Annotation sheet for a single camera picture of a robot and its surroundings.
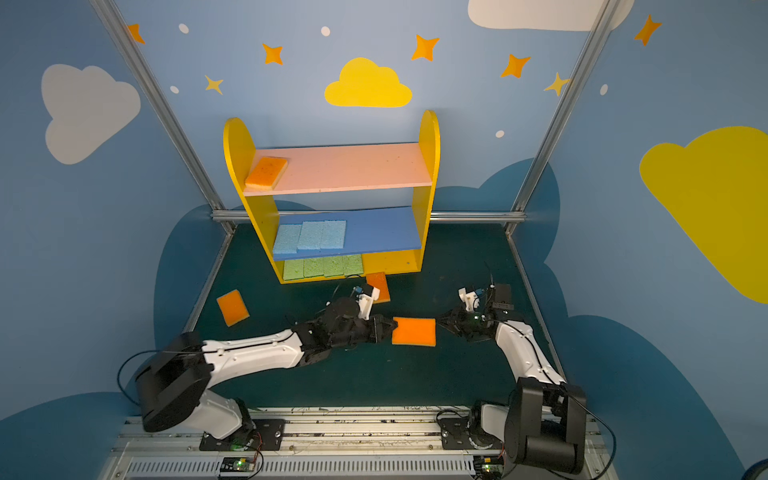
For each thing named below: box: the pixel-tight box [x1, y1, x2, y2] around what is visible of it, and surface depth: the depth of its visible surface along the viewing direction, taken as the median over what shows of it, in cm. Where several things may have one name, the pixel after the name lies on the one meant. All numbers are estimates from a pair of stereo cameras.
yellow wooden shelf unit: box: [224, 110, 441, 284], surface depth 97 cm
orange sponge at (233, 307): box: [216, 289, 250, 327], surface depth 99 cm
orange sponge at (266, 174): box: [245, 157, 288, 190], surface depth 77 cm
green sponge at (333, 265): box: [323, 256, 345, 276], surface depth 109 cm
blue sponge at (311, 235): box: [297, 221, 326, 250], surface depth 100 cm
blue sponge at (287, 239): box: [274, 224, 301, 254], surface depth 98 cm
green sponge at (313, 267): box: [303, 257, 326, 278], surface depth 106 cm
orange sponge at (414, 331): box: [392, 317, 437, 347], surface depth 80 cm
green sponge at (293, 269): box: [283, 259, 304, 281], surface depth 106 cm
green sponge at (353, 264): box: [343, 254, 364, 276], surface depth 109 cm
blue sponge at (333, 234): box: [320, 220, 347, 249], surface depth 100 cm
